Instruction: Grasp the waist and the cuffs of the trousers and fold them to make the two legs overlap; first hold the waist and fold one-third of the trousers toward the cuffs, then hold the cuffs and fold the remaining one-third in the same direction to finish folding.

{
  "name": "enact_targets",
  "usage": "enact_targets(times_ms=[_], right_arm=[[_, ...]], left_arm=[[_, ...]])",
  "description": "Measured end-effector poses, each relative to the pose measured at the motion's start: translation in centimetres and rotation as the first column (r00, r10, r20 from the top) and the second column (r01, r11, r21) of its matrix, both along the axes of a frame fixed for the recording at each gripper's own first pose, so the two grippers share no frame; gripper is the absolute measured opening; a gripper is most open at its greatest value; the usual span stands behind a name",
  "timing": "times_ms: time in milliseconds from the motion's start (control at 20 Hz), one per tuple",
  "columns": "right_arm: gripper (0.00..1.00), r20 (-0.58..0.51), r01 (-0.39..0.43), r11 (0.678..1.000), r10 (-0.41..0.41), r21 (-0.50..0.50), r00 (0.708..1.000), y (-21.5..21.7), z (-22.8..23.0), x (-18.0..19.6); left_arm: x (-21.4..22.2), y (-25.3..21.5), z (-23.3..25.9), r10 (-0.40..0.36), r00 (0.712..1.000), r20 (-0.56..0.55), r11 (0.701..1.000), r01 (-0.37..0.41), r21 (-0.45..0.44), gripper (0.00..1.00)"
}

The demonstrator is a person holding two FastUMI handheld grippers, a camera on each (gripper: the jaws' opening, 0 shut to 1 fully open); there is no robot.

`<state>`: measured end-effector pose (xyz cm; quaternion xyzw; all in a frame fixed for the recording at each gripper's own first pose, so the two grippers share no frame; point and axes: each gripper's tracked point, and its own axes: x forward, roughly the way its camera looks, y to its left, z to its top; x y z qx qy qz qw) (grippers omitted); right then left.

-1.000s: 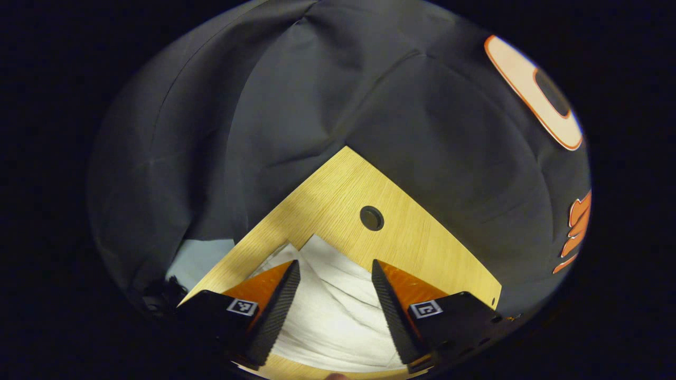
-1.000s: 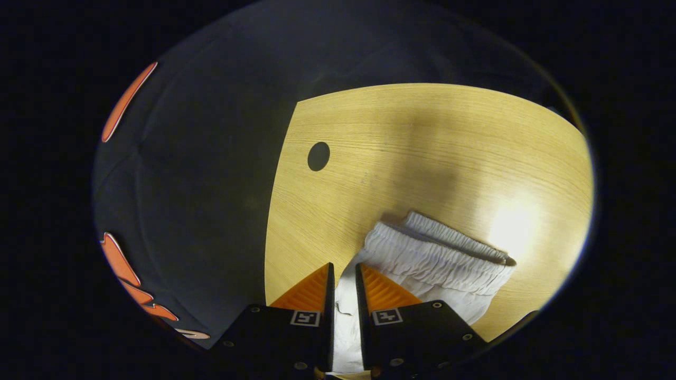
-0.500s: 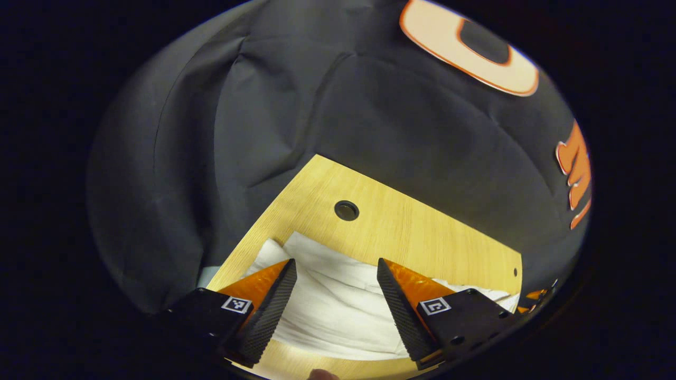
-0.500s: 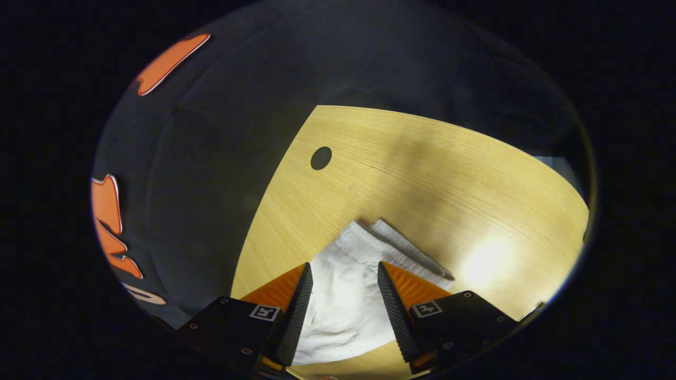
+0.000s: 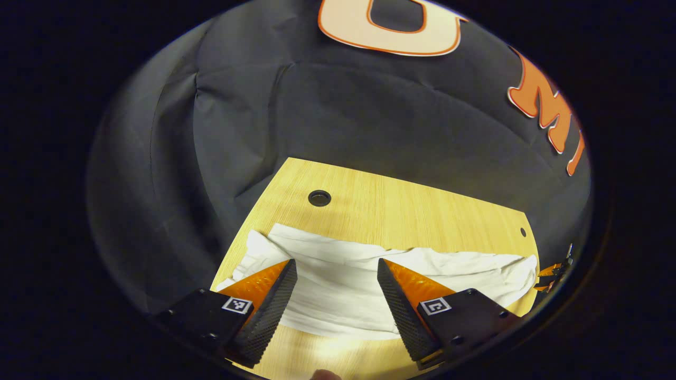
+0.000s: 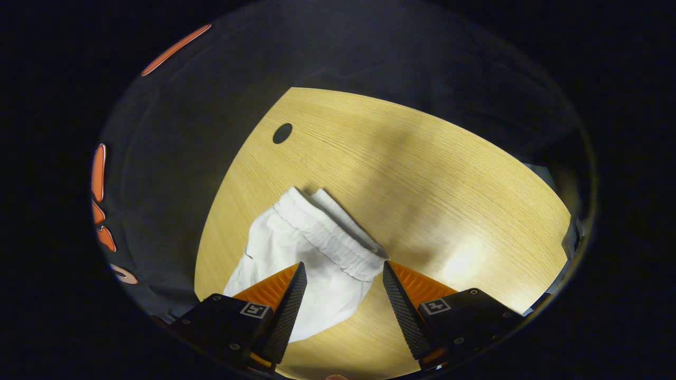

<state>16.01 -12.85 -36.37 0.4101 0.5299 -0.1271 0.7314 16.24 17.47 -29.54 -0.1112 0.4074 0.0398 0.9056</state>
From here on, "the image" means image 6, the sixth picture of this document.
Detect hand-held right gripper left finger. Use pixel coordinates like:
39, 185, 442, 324
170, 261, 308, 373

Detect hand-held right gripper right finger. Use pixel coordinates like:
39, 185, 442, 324
382, 260, 524, 371

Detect white jeans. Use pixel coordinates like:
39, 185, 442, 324
223, 186, 390, 344

